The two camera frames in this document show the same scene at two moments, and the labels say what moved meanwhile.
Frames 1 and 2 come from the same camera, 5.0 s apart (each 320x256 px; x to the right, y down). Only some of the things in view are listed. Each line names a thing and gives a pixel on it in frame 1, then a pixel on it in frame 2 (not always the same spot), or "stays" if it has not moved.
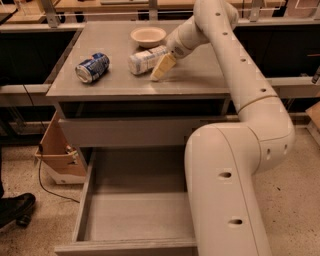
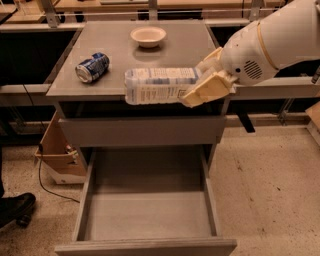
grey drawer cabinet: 131,107 stays
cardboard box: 62,159 stays
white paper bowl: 149,36 stays
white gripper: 175,46 → 244,55
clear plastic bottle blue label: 142,62 → 158,86
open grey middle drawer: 134,202 stays
